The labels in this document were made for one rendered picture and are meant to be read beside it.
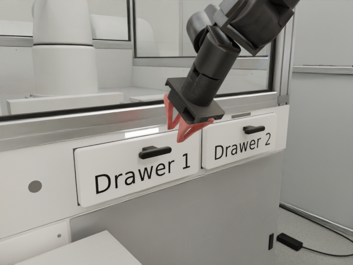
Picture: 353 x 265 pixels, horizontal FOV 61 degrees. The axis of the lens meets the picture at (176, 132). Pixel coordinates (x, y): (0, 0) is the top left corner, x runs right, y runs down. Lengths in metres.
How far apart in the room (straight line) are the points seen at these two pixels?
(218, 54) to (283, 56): 0.53
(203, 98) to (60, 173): 0.28
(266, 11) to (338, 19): 1.69
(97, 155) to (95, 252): 0.17
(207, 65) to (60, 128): 0.27
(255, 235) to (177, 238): 0.35
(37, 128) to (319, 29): 1.89
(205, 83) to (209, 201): 0.42
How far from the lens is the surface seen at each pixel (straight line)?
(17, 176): 0.55
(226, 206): 0.88
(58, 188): 0.58
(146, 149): 0.60
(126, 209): 0.66
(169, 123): 0.56
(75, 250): 0.59
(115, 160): 0.59
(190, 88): 0.48
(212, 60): 0.45
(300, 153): 2.27
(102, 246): 0.58
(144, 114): 0.62
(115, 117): 0.59
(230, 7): 0.44
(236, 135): 0.80
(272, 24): 0.46
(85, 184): 0.58
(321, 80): 2.14
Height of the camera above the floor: 1.08
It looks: 14 degrees down
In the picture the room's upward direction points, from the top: straight up
